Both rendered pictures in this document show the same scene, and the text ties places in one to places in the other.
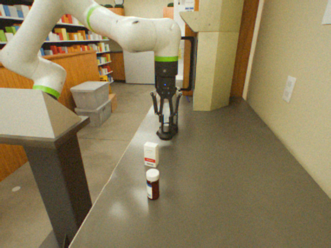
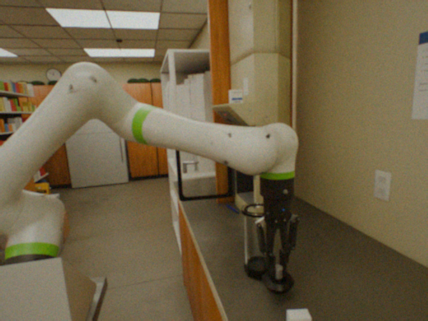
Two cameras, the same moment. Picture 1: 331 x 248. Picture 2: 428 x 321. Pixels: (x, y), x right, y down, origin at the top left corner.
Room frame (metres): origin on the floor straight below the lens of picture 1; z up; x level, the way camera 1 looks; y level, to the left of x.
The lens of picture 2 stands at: (0.18, 0.40, 1.48)
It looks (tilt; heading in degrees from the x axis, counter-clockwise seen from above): 11 degrees down; 339
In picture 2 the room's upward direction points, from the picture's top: 3 degrees counter-clockwise
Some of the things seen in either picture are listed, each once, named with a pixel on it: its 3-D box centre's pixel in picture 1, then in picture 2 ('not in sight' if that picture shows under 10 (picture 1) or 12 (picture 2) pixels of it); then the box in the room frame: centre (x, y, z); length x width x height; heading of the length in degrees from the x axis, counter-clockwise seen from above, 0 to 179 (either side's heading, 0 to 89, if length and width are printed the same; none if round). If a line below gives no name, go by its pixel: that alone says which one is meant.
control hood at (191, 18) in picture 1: (189, 23); (230, 114); (1.37, -0.14, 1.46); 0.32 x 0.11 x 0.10; 173
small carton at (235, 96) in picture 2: (190, 6); (235, 96); (1.29, -0.14, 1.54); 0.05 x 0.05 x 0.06; 78
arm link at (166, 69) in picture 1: (166, 68); (276, 185); (0.78, 0.00, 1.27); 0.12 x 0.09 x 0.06; 173
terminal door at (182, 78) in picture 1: (173, 64); (204, 164); (1.55, -0.05, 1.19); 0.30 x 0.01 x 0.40; 76
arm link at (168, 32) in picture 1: (164, 39); (275, 149); (0.77, 0.01, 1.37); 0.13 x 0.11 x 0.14; 123
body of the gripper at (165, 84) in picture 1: (166, 87); (277, 211); (0.77, 0.00, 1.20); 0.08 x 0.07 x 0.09; 83
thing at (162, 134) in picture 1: (166, 131); (278, 277); (0.77, 0.00, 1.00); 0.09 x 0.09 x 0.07
